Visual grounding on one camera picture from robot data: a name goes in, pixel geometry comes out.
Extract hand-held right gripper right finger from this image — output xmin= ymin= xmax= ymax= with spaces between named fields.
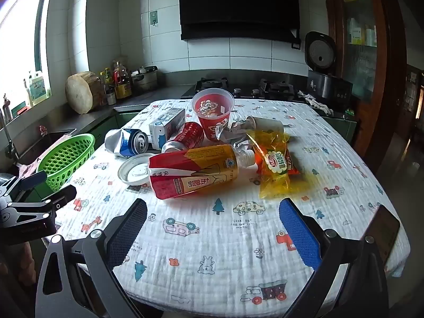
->
xmin=278 ymin=197 xmax=389 ymax=318

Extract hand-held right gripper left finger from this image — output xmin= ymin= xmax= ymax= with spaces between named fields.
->
xmin=35 ymin=198 xmax=148 ymax=318

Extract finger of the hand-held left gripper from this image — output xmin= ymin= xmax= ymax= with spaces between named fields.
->
xmin=7 ymin=185 xmax=77 ymax=218
xmin=0 ymin=171 xmax=47 ymax=203

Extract green plastic basket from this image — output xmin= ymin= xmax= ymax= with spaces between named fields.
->
xmin=36 ymin=133 xmax=96 ymax=192

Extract white plastic lid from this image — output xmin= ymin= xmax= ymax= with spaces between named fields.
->
xmin=118 ymin=153 xmax=156 ymax=185

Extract yellow snack packet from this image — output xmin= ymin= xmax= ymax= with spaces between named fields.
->
xmin=245 ymin=129 xmax=302 ymax=199

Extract crushed blue can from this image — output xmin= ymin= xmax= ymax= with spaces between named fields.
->
xmin=105 ymin=128 xmax=149 ymax=158

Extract yellow red drink bottle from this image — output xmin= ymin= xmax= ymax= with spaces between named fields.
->
xmin=148 ymin=144 xmax=255 ymax=200

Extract white milk carton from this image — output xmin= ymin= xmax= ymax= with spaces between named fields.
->
xmin=148 ymin=108 xmax=186 ymax=150

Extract red drink can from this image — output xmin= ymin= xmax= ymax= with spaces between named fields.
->
xmin=161 ymin=121 xmax=205 ymax=154

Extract red paper cup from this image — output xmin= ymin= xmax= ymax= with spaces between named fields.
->
xmin=191 ymin=88 xmax=236 ymax=141

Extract person's left hand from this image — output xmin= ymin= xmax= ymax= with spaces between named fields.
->
xmin=16 ymin=242 xmax=38 ymax=287

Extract brown towel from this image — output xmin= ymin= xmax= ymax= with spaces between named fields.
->
xmin=18 ymin=133 xmax=72 ymax=181

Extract kitchen sink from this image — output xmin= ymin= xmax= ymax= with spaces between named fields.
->
xmin=16 ymin=129 xmax=77 ymax=163

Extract metal faucet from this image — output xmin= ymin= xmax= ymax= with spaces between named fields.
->
xmin=0 ymin=96 xmax=19 ymax=166

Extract printed white tablecloth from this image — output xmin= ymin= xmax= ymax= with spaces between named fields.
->
xmin=43 ymin=99 xmax=411 ymax=308

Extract small black white box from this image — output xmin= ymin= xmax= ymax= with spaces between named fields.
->
xmin=367 ymin=205 xmax=401 ymax=266

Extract white detergent jug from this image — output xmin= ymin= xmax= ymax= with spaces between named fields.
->
xmin=28 ymin=70 xmax=50 ymax=107

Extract round wooden chopping block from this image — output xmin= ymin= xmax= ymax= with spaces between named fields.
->
xmin=65 ymin=71 xmax=107 ymax=115

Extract green lower cabinets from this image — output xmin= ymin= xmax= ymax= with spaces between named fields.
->
xmin=89 ymin=110 xmax=148 ymax=141

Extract cooking oil bottle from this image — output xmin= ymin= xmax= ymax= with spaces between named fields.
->
xmin=114 ymin=60 xmax=133 ymax=99

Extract white rag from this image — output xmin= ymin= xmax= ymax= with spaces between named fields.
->
xmin=298 ymin=89 xmax=333 ymax=115

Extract steel pot with lid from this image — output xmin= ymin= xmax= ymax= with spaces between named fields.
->
xmin=131 ymin=66 xmax=159 ymax=91

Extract window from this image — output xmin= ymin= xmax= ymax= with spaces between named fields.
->
xmin=0 ymin=0 xmax=57 ymax=107

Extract black gas stove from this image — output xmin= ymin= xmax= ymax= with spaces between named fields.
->
xmin=180 ymin=78 xmax=308 ymax=103

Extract black rice cooker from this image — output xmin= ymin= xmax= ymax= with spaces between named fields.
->
xmin=304 ymin=31 xmax=353 ymax=107

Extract wooden glass-door cabinet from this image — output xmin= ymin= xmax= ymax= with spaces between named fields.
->
xmin=321 ymin=0 xmax=408 ymax=173

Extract black range hood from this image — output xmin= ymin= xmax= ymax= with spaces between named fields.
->
xmin=166 ymin=0 xmax=311 ymax=42

